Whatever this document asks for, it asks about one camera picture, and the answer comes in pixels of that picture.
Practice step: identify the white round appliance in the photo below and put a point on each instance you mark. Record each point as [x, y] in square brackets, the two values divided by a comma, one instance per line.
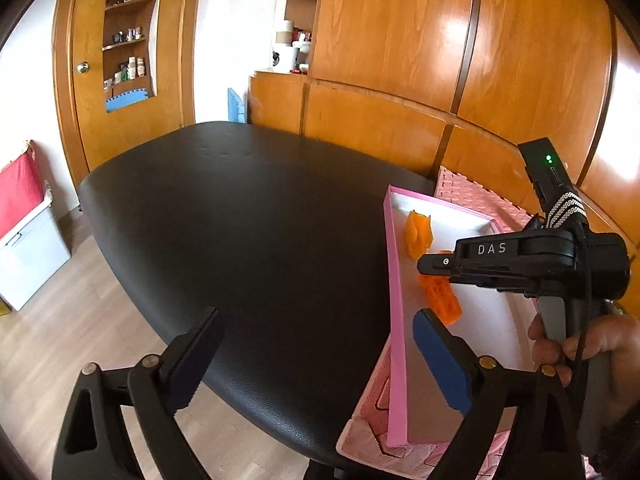
[285, 58]

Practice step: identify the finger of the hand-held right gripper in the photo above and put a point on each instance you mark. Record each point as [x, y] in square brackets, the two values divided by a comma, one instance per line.
[436, 263]

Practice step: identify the wooden wardrobe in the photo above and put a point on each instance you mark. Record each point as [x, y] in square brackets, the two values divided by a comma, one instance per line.
[400, 35]

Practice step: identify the white paper roll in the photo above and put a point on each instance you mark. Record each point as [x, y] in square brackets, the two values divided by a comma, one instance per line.
[286, 31]

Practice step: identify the pink foam puzzle mat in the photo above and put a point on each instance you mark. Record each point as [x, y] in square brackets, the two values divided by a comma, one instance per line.
[465, 192]

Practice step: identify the black padded massage table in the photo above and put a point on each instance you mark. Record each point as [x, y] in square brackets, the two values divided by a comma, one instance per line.
[250, 235]

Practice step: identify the person's right hand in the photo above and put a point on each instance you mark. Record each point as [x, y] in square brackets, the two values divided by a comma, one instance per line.
[622, 340]

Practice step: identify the orange plastic toy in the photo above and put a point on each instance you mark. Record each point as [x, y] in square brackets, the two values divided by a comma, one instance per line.
[419, 237]
[442, 302]

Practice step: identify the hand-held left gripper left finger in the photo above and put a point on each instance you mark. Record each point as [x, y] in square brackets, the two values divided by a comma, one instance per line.
[186, 375]

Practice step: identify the wooden door with shelves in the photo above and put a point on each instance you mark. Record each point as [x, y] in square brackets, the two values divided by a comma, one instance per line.
[90, 120]

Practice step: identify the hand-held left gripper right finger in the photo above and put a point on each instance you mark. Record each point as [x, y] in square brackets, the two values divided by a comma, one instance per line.
[445, 365]

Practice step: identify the person's right forearm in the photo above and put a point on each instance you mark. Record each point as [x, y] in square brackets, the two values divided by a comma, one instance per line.
[620, 450]

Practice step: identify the small white bottles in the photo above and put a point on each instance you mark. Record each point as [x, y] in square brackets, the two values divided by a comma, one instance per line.
[131, 68]

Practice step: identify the silver cups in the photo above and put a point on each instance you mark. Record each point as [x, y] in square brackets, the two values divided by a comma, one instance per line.
[129, 36]

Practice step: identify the white plastic storage bin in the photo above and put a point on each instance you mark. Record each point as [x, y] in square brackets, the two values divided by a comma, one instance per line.
[30, 260]

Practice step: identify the pink cardboard box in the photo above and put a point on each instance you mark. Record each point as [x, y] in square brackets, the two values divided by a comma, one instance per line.
[399, 360]

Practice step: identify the blue foam puzzle mat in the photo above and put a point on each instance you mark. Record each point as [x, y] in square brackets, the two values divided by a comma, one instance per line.
[127, 101]
[237, 106]

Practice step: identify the red cloth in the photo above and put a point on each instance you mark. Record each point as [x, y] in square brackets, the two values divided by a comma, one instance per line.
[20, 195]

